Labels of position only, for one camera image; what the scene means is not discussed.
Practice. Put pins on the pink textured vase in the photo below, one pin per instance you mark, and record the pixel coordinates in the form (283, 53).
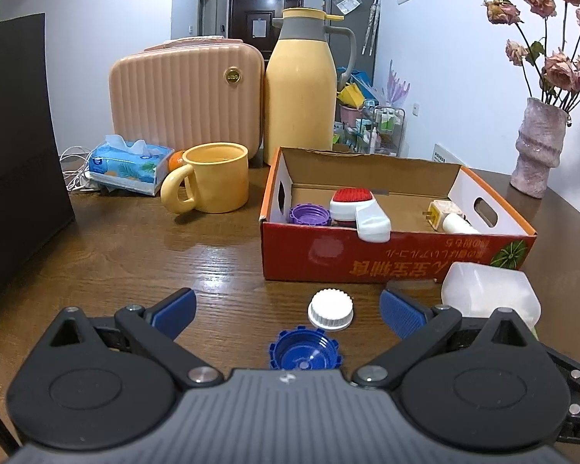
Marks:
(536, 154)

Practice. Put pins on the purple wall sticker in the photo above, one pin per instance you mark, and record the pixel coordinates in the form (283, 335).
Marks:
(397, 87)

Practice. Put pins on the clear plastic bag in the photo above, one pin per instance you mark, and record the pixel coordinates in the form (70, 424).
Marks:
(348, 4)

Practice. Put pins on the yellow mug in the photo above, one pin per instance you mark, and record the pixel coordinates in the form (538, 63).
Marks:
(217, 179)

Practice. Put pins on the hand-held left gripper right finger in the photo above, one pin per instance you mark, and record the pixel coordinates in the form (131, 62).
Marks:
(401, 314)

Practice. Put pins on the white wall outlet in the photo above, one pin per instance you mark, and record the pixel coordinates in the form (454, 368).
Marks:
(416, 109)

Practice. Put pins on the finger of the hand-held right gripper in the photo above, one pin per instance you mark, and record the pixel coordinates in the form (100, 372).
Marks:
(577, 372)

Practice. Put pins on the red cardboard box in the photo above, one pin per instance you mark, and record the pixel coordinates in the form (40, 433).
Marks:
(391, 256)

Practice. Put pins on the white folded umbrella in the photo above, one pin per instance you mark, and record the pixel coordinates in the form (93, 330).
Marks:
(376, 24)
(367, 24)

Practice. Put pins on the dark brown door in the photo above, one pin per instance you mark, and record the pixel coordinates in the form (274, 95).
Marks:
(275, 9)

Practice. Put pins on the blue plastic toy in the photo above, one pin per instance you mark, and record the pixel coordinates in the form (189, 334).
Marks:
(365, 82)

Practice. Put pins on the blue bottle cap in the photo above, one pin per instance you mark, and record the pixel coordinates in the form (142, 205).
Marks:
(304, 350)

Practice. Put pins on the white paper notice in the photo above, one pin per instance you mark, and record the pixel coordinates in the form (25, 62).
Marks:
(259, 28)

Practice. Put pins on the white cylinder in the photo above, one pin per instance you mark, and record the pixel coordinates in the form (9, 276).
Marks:
(459, 225)

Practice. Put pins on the yellow thermos jug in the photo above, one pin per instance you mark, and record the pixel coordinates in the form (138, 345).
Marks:
(299, 96)

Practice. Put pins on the dried pink rose bouquet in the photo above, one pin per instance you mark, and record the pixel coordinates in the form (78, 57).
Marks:
(560, 65)

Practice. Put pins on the white plug adapter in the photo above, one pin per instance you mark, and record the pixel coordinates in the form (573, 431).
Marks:
(442, 210)

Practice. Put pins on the grey refrigerator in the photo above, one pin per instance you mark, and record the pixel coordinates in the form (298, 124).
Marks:
(353, 43)

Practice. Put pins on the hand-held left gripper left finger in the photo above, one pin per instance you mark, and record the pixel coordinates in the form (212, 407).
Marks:
(176, 309)

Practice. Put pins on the orange fruit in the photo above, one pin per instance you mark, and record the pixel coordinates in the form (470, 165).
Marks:
(175, 162)

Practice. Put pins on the blue tissue pack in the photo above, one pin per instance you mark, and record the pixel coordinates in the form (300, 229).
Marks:
(125, 167)

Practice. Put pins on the pink bucket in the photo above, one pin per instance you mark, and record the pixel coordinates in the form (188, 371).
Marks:
(350, 116)

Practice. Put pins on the black monitor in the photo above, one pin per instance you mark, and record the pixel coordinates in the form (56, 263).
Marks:
(19, 154)

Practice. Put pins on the white leaning board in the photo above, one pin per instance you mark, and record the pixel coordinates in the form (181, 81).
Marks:
(447, 154)

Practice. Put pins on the white ridged bottle cap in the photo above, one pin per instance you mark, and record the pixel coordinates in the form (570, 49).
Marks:
(331, 309)

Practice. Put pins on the red and white lint brush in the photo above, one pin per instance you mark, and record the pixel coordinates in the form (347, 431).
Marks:
(362, 212)

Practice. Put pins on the purple bottle cap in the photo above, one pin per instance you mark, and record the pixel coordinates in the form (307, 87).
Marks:
(309, 213)

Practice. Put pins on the translucent white plastic bottle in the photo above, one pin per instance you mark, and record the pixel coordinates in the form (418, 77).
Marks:
(490, 295)

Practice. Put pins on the pink ribbed suitcase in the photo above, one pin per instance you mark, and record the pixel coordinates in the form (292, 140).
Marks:
(174, 101)

